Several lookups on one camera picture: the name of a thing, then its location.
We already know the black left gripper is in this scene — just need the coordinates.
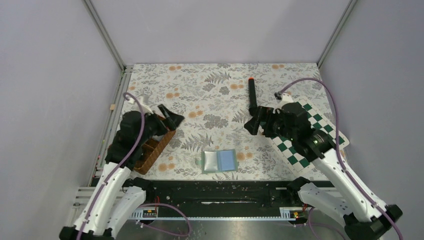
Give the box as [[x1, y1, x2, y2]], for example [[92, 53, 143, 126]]
[[136, 103, 184, 145]]

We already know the black microphone orange tip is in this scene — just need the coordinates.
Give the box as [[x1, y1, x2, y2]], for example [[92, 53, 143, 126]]
[[248, 77, 258, 116]]

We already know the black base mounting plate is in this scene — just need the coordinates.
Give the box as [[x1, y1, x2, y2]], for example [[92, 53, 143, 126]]
[[124, 178, 303, 216]]

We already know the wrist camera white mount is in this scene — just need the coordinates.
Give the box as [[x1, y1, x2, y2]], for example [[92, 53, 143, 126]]
[[274, 92, 295, 109], [130, 93, 154, 114]]

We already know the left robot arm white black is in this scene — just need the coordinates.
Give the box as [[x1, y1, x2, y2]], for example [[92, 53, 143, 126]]
[[59, 104, 185, 240]]

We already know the brown wicker basket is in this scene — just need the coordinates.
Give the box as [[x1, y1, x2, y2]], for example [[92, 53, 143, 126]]
[[107, 114, 177, 176]]

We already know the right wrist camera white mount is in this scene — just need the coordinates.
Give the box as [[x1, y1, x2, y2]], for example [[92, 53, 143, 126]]
[[274, 92, 295, 109]]

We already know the green white chessboard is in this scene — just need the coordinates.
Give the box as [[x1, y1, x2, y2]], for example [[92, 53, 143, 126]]
[[269, 97, 350, 177]]

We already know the floral patterned table mat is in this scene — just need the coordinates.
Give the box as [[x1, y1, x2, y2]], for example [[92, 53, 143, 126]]
[[127, 63, 335, 181]]

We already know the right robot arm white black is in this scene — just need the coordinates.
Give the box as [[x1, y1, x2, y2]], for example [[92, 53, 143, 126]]
[[244, 102, 403, 240]]

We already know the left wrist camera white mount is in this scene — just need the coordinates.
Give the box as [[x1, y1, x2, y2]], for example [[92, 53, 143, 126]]
[[130, 93, 154, 114]]

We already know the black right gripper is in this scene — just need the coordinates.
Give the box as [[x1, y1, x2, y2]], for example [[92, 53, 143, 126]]
[[243, 105, 296, 142]]

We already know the aluminium cable duct rail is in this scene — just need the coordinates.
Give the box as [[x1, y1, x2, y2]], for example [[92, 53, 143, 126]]
[[128, 207, 299, 221]]

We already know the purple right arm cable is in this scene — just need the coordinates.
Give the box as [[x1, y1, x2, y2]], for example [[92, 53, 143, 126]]
[[274, 77, 405, 240]]

